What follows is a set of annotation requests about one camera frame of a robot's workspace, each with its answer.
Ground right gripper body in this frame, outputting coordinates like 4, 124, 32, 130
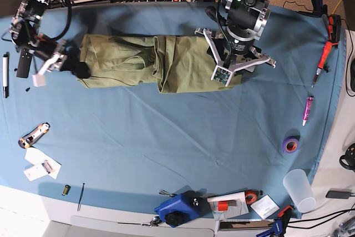
26, 39, 67, 87

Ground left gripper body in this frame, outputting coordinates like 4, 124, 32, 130
195, 0, 276, 87

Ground olive green t-shirt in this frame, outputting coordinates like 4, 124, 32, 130
80, 34, 241, 94

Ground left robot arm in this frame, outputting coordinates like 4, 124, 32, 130
195, 0, 276, 87

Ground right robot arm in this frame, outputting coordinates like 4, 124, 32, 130
9, 0, 91, 87

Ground black remote control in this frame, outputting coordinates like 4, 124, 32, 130
16, 48, 33, 78

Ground black marker pen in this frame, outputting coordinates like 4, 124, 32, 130
2, 52, 9, 99

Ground orange grey utility knife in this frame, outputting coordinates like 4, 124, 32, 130
18, 123, 50, 149

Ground purple glue tube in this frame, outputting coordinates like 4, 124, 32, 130
302, 96, 314, 126

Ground blue table cloth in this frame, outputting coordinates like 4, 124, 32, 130
1, 7, 346, 213

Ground white paper sheets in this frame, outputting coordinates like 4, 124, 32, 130
24, 147, 62, 181

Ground purple tape roll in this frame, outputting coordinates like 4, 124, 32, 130
282, 135, 300, 154

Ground small green battery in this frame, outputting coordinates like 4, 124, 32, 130
62, 184, 71, 196

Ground translucent plastic cup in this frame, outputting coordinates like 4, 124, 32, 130
283, 169, 316, 213

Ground red tape roll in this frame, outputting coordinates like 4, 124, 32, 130
245, 190, 258, 205

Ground clear case with red part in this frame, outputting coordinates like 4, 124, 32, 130
207, 191, 249, 221

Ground white paper card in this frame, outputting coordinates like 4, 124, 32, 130
251, 195, 280, 219

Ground blue plastic box with knob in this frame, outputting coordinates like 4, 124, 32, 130
154, 190, 202, 228

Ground blue orange clamp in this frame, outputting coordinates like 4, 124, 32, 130
256, 205, 294, 237

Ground small black adapter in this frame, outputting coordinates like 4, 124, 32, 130
326, 190, 352, 199

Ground red handled screwdriver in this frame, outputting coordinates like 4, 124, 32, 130
311, 41, 333, 88

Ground metal key ring clip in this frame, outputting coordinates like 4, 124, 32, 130
141, 216, 163, 227

